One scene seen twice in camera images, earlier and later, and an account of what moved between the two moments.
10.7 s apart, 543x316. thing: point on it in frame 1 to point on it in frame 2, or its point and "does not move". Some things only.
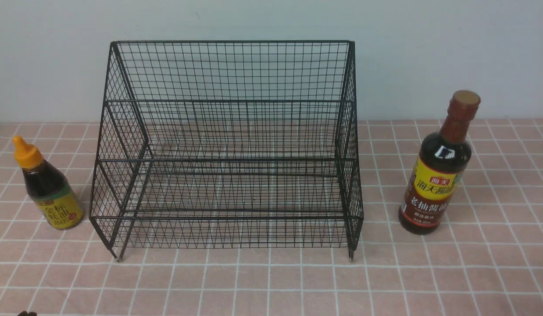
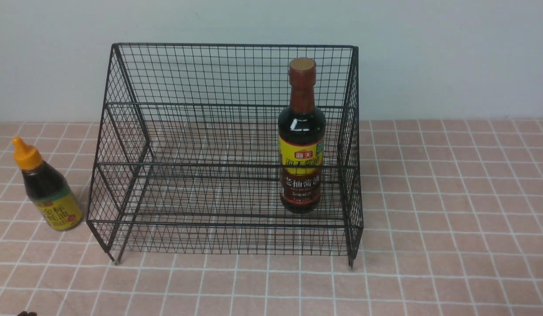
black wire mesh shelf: (228, 145) does not move
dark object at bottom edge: (25, 313) does not move
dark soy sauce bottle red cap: (443, 160) to (301, 138)
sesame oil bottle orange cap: (48, 189) does not move
